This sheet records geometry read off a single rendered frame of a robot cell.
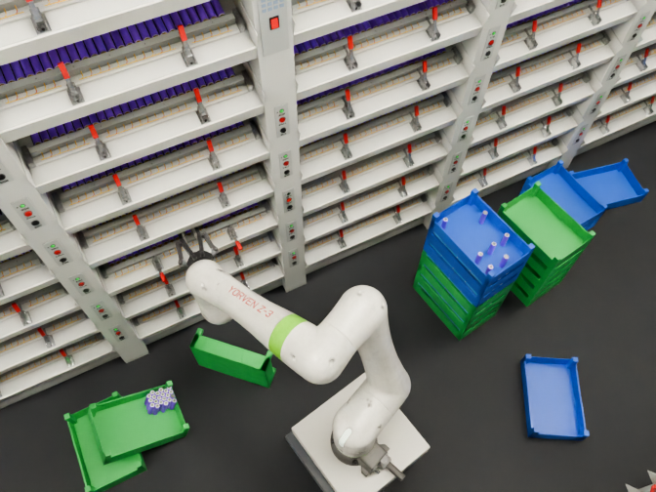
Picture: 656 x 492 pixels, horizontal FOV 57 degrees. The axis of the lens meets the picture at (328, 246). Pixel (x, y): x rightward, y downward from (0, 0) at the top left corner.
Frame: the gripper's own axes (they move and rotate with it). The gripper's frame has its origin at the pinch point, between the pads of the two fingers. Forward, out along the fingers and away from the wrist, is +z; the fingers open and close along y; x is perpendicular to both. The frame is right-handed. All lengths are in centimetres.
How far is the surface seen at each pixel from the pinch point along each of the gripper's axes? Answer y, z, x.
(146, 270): 17.0, -2.8, 7.7
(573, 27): -143, -6, -32
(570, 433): -104, -88, 82
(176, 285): 10.5, 3.0, 25.7
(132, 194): 11.1, -10.9, -30.3
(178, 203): -0.1, -2.7, -14.9
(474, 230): -93, -30, 20
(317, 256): -46, 8, 45
